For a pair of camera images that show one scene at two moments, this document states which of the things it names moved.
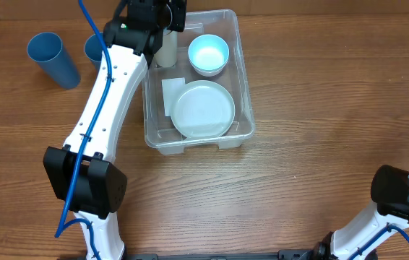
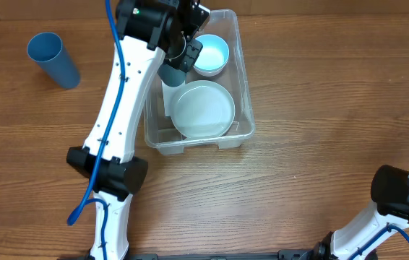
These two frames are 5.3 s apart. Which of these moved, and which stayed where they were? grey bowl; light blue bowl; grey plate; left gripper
Moved: left gripper
Stayed: grey bowl; light blue bowl; grey plate
